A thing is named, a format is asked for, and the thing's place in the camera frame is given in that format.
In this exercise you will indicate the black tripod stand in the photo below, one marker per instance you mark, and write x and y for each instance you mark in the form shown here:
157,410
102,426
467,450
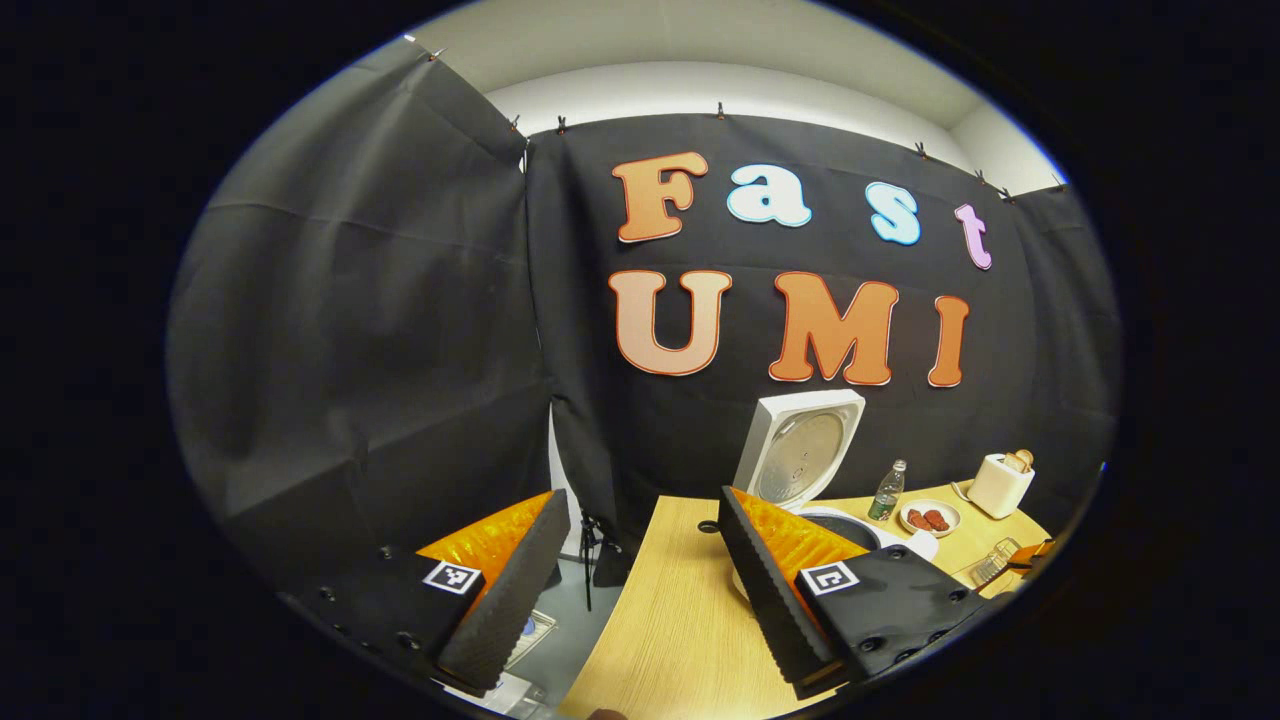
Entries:
590,560

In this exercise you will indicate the red meat piece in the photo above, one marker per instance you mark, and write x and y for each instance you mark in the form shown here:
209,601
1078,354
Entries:
915,520
937,520

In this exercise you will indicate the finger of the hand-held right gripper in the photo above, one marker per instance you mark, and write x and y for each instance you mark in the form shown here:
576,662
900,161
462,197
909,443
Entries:
1043,548

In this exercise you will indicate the white toaster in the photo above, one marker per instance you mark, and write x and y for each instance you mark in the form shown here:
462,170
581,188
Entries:
995,490

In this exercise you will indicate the clear plastic water bottle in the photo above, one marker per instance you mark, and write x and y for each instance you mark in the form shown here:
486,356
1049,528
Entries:
886,500

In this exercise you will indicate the black backdrop cloth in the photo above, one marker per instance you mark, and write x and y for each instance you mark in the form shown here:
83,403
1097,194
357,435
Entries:
380,330

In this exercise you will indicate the white floor box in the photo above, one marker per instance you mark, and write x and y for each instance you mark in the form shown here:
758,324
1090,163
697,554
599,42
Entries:
500,692

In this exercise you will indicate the white box with blue spot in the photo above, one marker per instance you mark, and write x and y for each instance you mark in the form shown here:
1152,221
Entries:
530,632

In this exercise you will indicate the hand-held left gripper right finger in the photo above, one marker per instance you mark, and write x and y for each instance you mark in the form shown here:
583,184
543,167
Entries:
775,610

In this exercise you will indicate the white rice cooker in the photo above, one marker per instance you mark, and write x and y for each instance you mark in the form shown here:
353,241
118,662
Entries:
800,450

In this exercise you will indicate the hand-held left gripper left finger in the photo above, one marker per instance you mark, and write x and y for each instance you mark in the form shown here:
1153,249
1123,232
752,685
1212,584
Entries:
510,600

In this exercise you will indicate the white round plate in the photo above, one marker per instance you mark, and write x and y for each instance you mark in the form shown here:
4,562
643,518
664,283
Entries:
953,520

